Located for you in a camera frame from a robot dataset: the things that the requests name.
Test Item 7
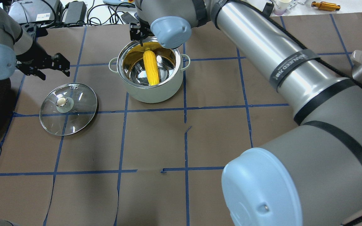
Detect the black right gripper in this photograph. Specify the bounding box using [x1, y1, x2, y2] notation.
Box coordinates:
[129, 19, 153, 47]

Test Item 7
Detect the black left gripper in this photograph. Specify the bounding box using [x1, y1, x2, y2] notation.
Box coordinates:
[16, 41, 70, 81]

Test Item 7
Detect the yellow toy corn cob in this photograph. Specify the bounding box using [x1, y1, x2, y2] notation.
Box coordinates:
[143, 50, 160, 86]

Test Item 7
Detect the glass pot lid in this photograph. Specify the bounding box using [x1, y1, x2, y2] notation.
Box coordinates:
[39, 83, 99, 136]

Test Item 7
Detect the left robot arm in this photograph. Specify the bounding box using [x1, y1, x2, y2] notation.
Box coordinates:
[0, 7, 70, 131]

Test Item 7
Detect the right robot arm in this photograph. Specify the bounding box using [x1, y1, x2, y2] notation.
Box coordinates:
[135, 0, 362, 226]

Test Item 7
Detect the pale green cooking pot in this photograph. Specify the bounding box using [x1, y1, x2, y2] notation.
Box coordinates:
[109, 37, 191, 103]

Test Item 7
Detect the grey box with label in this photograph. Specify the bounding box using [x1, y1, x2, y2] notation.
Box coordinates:
[8, 0, 62, 24]

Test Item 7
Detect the black laptop power brick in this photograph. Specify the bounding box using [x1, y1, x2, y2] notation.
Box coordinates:
[62, 1, 87, 25]

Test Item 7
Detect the black power adapter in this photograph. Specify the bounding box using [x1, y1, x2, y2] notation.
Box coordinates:
[262, 3, 275, 17]

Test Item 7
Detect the gold brass fitting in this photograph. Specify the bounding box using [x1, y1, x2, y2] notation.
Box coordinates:
[311, 1, 341, 12]

